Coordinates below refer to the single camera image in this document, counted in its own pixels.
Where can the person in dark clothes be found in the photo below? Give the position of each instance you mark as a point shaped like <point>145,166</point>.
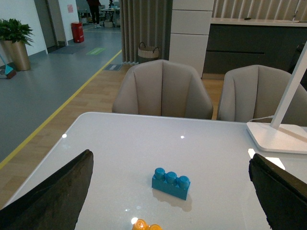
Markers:
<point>94,9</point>

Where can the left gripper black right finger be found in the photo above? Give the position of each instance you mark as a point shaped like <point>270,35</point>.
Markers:
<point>282,196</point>

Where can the yellow two-stud block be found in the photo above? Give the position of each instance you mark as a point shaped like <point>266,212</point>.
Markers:
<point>141,224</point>

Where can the woven basket with handles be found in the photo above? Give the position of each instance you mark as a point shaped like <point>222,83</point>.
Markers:
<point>147,53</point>

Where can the right beige chair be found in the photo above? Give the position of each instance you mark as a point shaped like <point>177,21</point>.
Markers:
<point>251,93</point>

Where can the white desk lamp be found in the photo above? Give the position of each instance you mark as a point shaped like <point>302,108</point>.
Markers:
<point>278,137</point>

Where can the blue three-stud block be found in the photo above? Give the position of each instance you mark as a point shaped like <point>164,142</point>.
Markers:
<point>170,183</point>

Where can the red bin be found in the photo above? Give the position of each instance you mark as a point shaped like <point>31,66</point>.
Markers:
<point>77,32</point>

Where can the potted green plant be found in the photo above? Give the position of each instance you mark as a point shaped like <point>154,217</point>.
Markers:
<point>15,36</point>

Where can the white cabinet column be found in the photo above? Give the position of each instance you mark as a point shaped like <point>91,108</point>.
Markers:
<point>190,26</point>

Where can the beige chair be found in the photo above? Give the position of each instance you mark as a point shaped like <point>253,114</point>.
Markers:
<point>163,88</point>
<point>251,93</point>

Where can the dark counter with white top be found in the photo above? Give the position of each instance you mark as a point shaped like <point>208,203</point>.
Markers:
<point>232,46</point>

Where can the left beige chair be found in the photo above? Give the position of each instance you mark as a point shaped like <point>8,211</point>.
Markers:
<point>163,88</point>

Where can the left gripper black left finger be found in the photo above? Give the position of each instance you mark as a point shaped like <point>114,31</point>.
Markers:
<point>55,203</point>

